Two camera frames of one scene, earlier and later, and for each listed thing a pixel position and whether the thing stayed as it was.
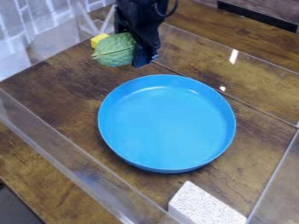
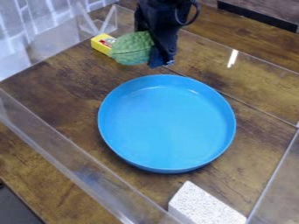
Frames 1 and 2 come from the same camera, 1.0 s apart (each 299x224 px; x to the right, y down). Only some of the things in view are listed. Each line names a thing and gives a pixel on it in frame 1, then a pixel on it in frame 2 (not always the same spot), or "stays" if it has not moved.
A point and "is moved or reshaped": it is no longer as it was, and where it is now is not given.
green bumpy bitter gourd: [115, 49] is moved or reshaped
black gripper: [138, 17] -> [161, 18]
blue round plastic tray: [166, 123] stays
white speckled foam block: [191, 206] stays
